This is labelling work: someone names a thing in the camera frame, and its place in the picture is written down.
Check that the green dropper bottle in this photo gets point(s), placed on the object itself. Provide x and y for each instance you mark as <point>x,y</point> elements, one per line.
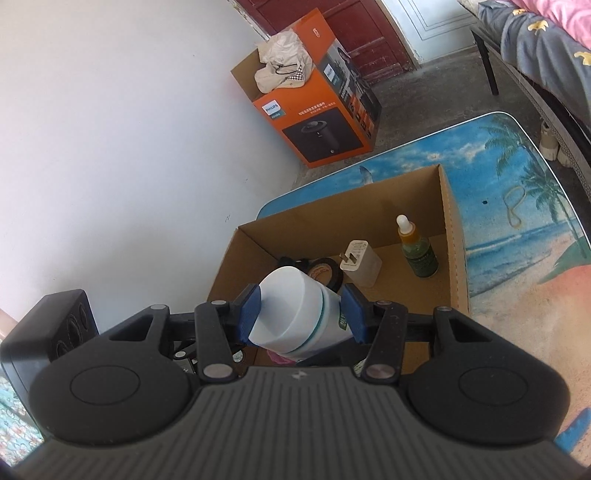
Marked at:
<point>422,258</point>

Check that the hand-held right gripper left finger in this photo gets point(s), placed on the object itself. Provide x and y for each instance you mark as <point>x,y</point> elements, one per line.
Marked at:
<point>249,314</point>

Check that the black key fob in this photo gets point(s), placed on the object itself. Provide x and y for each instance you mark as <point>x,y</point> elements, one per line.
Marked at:
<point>293,263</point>

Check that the dark red wooden door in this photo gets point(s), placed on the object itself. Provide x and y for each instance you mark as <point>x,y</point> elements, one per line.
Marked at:
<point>369,37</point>

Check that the pink plastic lid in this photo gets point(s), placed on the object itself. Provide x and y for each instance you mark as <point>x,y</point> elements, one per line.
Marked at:
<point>278,357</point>

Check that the brown cardboard box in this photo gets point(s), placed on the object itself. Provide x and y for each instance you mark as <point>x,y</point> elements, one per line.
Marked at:
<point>406,295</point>

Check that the yellow rubber band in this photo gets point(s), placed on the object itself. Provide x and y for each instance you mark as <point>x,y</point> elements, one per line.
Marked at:
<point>505,199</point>

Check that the orange appliance box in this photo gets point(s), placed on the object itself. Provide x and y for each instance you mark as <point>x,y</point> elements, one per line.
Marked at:
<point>323,115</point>

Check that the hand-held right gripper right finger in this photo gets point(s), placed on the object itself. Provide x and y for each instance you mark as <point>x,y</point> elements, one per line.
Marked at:
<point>355,318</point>

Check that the dark bed frame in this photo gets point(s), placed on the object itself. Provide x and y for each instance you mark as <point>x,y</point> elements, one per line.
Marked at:
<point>489,60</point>

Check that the white panelled door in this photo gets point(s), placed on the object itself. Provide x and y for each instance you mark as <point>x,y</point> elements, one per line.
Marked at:
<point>438,27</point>

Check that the white charger plug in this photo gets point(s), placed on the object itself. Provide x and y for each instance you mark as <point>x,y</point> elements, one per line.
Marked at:
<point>364,265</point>

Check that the pink printed blanket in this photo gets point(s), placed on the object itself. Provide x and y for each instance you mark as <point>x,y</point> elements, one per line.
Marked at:
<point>577,9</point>

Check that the teal floral cloth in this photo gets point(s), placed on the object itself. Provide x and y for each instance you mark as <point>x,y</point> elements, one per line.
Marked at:
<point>14,415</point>

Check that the black tape roll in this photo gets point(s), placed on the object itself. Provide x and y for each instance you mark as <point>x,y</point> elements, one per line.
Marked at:
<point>340,272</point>

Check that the beige sun hat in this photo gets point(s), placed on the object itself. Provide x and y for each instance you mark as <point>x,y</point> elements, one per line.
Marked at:
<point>277,69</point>

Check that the white pill bottle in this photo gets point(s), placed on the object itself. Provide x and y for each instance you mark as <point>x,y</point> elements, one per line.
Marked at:
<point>295,304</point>

